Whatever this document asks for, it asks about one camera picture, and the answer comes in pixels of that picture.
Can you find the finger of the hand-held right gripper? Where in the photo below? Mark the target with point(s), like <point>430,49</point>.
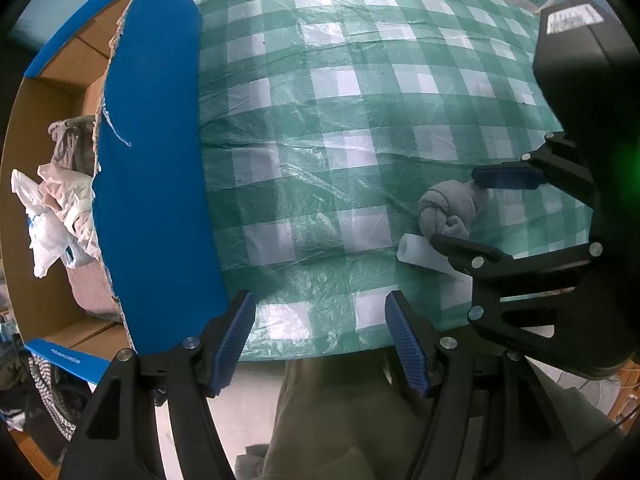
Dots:
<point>500,270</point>
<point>505,177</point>

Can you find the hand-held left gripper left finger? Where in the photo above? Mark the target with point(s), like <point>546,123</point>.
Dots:
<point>230,345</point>

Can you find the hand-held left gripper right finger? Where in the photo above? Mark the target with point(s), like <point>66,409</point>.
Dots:
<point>410,345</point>

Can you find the grey knotted sock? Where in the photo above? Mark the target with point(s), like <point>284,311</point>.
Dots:
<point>445,207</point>

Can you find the grey fabric glove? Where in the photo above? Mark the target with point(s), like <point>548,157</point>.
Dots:
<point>90,290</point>

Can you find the blue-rimmed cardboard box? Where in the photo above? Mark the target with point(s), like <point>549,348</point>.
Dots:
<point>155,160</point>

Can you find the white plastic tube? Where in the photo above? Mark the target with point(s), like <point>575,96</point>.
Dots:
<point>425,255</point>

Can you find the person's olive trouser legs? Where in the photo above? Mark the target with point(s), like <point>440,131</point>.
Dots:
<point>325,420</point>

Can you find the green checkered plastic tablecloth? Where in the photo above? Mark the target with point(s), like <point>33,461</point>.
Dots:
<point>350,110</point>

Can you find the striped cloth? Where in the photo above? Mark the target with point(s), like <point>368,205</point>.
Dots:
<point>50,395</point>

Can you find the white plastic bag blue print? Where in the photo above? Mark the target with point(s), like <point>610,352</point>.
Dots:
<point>45,230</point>

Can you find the crumpled pale plastic bag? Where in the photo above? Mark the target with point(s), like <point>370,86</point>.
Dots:
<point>75,190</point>

